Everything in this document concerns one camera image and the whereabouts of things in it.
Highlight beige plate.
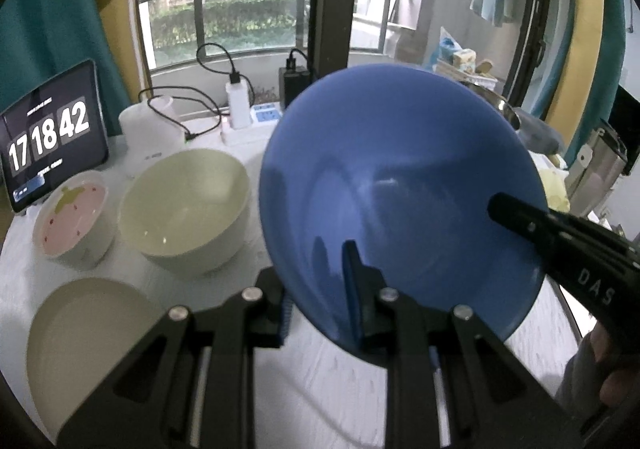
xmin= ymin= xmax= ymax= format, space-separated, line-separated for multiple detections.
xmin=26 ymin=278 xmax=164 ymax=438

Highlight large blue bowl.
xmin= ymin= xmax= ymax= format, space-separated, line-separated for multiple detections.
xmin=258 ymin=64 xmax=547 ymax=354

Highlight cream bowl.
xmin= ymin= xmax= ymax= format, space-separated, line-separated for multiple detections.
xmin=118 ymin=148 xmax=252 ymax=279

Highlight pink strawberry bowl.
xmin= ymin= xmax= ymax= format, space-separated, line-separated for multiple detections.
xmin=32 ymin=171 xmax=116 ymax=270

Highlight stacked pastel bowls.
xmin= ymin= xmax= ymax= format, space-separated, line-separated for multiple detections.
xmin=461 ymin=81 xmax=521 ymax=131

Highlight person's hand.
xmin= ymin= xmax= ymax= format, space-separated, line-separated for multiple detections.
xmin=555 ymin=322 xmax=639 ymax=421

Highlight yellow paper bag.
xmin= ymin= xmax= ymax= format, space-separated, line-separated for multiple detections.
xmin=538 ymin=168 xmax=570 ymax=213

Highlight steel thermos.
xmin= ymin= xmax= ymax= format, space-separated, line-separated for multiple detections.
xmin=565 ymin=120 xmax=627 ymax=217

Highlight yellow teal curtain right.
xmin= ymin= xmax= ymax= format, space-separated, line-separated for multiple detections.
xmin=524 ymin=0 xmax=627 ymax=164

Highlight white desk lamp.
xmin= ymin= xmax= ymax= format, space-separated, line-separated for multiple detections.
xmin=96 ymin=0 xmax=186 ymax=178

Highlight tablet showing clock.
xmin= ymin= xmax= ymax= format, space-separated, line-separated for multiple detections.
xmin=1 ymin=59 xmax=108 ymax=214

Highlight white power strip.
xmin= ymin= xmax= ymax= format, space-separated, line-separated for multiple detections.
xmin=220 ymin=102 xmax=282 ymax=147

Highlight black power adapter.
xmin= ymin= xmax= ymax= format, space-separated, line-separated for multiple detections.
xmin=278 ymin=55 xmax=314 ymax=110

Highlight white charger block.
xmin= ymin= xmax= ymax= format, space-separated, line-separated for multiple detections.
xmin=226 ymin=71 xmax=252 ymax=130

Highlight teal curtain left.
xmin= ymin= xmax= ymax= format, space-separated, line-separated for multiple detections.
xmin=1 ymin=0 xmax=130 ymax=136

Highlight yellow curtain left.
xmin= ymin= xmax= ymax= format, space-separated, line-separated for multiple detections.
xmin=96 ymin=0 xmax=150 ymax=102

